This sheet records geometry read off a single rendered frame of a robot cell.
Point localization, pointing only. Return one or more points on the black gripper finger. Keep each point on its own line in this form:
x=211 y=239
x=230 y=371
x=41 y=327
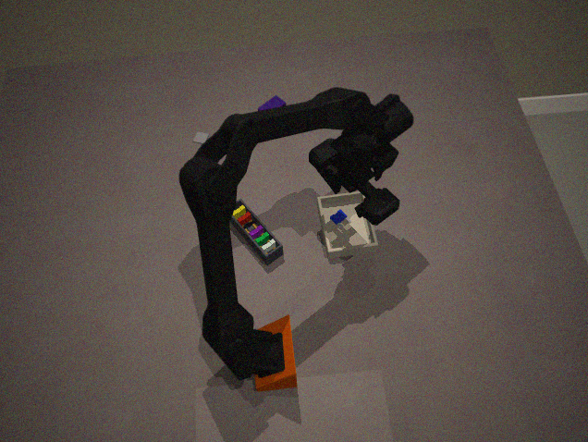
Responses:
x=358 y=210
x=331 y=181

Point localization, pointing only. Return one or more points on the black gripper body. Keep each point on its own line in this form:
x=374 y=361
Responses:
x=379 y=203

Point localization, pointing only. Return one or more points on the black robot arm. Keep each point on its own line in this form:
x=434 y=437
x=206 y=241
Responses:
x=210 y=191

